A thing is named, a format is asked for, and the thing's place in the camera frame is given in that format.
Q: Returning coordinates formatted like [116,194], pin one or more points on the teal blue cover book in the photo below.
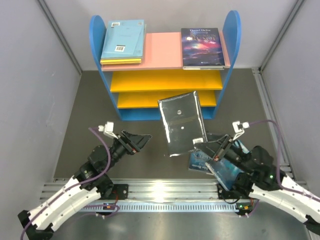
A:
[224,171]

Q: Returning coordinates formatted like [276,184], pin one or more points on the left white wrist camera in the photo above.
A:
[108,130]

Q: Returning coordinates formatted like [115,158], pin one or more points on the purple Robinson Crusoe book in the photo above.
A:
[201,49]

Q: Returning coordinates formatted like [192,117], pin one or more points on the dark Wuthering Heights book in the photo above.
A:
[197,162]

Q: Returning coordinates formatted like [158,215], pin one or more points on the perforated grey cable duct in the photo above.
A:
[175,207]

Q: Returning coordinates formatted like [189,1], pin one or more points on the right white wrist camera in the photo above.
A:
[239,128]

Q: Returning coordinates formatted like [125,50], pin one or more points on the blue pink yellow shelf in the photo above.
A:
[135,89]

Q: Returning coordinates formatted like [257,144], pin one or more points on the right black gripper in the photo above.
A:
[216,148]

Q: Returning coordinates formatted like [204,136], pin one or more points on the yellow book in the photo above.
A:
[120,61]

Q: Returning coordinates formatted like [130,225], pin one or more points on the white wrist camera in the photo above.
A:
[108,130]
[239,128]

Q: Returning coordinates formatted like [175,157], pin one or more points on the light blue book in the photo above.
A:
[124,39]

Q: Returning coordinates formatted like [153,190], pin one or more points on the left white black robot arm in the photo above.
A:
[88,184]

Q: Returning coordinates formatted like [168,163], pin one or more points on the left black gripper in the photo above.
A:
[133,143]

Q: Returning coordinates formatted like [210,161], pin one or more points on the black glossy book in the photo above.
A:
[183,123]

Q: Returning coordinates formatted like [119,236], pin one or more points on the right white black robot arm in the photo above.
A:
[253,174]

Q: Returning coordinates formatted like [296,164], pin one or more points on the aluminium mounting rail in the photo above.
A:
[170,190]

